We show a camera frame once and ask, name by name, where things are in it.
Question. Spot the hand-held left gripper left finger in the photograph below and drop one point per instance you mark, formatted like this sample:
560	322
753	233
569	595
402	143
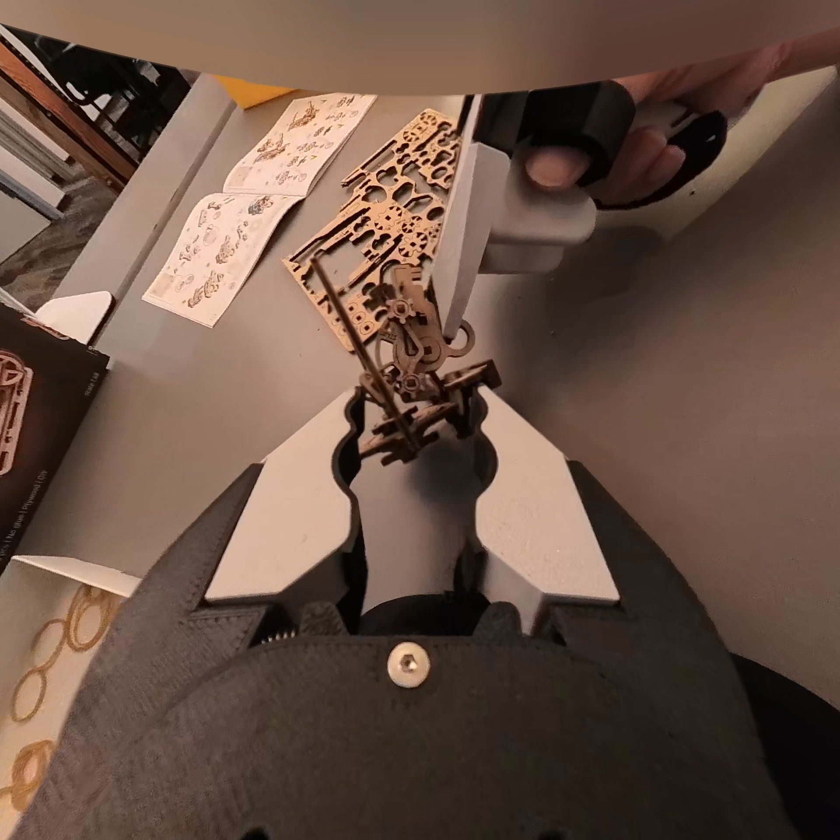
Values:
289	525

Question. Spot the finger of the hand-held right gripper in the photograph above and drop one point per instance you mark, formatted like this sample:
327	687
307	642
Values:
466	229

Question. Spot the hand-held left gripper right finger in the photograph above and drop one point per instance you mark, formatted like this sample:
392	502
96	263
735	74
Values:
544	525

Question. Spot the wooden gear model assembly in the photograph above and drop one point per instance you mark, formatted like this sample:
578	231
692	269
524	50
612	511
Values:
417	351

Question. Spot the wooden parts sheet with ovals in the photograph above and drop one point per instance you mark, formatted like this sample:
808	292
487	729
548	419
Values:
296	264

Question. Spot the black model kit box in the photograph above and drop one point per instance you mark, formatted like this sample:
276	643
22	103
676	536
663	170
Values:
59	394

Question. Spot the person's right hand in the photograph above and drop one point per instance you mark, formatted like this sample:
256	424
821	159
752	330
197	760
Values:
649	164

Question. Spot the pile of rubber bands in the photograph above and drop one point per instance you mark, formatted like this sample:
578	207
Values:
85	620

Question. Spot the illustrated instruction booklet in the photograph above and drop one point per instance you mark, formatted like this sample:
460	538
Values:
216	262

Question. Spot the dark wooden shelf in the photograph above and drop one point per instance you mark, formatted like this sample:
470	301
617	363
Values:
98	92

